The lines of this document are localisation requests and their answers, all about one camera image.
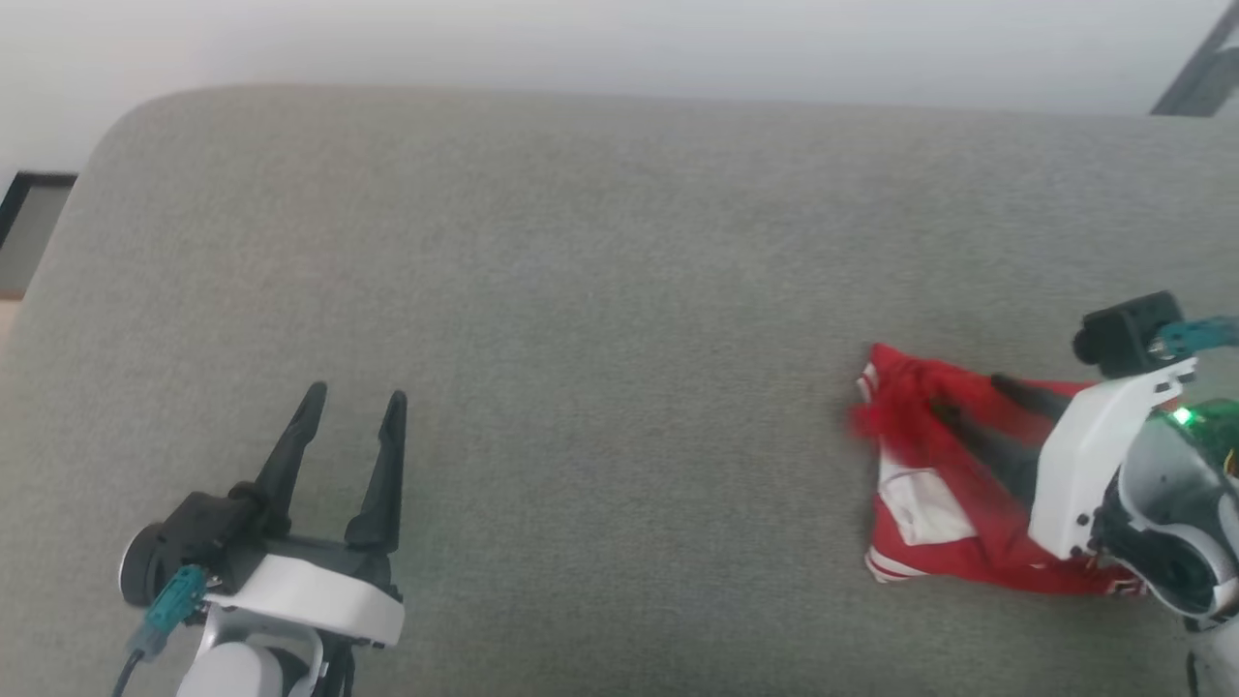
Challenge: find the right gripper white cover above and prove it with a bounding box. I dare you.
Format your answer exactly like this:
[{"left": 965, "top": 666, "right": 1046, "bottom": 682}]
[{"left": 927, "top": 356, "right": 1201, "bottom": 564}]

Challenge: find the teal right camera connector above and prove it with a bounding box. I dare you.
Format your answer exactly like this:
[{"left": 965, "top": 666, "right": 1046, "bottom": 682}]
[{"left": 1150, "top": 316, "right": 1239, "bottom": 361}]

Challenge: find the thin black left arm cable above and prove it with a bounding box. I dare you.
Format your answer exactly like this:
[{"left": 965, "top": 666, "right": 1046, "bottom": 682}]
[{"left": 110, "top": 647, "right": 148, "bottom": 697}]

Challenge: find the red and white garment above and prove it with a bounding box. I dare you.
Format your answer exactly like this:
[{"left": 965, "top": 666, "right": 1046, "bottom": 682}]
[{"left": 848, "top": 343, "right": 1158, "bottom": 597}]

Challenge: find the black frame edge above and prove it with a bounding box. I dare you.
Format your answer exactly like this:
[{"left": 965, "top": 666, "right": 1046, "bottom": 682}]
[{"left": 0, "top": 171, "right": 78, "bottom": 297}]

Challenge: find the teal left camera connector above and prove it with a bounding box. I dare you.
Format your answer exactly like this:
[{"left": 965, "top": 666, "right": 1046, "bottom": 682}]
[{"left": 131, "top": 565, "right": 210, "bottom": 661}]

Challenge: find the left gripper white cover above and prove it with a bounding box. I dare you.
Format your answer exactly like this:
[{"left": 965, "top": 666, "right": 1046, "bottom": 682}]
[{"left": 198, "top": 381, "right": 408, "bottom": 650}]

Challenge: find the teal camera connector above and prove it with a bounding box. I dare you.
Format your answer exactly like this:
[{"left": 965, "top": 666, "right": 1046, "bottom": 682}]
[
  {"left": 131, "top": 565, "right": 210, "bottom": 661},
  {"left": 1150, "top": 316, "right": 1239, "bottom": 361}
]

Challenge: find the grey fabric sofa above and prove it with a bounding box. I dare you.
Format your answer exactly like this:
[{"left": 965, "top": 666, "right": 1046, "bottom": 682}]
[{"left": 0, "top": 84, "right": 1239, "bottom": 697}]

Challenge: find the grey metal pole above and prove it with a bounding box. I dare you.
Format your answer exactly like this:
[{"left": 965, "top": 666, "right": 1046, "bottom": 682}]
[{"left": 1150, "top": 8, "right": 1239, "bottom": 117}]

